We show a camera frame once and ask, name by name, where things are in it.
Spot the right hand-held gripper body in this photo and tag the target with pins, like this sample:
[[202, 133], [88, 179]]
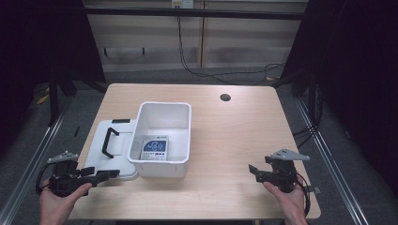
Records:
[[284, 175]]

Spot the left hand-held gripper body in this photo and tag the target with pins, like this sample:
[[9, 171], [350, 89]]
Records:
[[64, 184]]

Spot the white plastic storage bin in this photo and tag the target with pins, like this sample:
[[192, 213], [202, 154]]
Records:
[[162, 122]]

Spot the person's left hand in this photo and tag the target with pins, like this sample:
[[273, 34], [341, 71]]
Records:
[[58, 207]]

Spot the person's right hand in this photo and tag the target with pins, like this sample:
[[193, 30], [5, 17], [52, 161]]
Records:
[[289, 206]]

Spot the grey tape strip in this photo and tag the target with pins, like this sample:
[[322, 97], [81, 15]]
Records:
[[315, 190]]

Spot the small black stick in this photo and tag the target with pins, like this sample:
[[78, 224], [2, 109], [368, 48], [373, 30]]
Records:
[[77, 131]]

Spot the white and blue packet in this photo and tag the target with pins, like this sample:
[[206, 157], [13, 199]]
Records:
[[154, 148]]

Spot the dark round table grommet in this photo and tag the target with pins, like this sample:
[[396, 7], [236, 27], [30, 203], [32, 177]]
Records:
[[225, 97]]

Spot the yellow floor tape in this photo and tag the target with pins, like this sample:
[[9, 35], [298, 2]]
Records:
[[42, 99]]

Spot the black curtain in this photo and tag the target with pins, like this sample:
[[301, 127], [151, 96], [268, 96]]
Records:
[[353, 62], [47, 40]]

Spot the black horizontal metal bar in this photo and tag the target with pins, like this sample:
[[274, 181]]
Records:
[[194, 13]]

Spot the metal floor rail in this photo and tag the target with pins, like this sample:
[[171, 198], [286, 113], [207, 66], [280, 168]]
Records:
[[331, 168], [28, 168]]

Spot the white wall power outlet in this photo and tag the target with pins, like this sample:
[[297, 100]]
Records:
[[182, 3]]

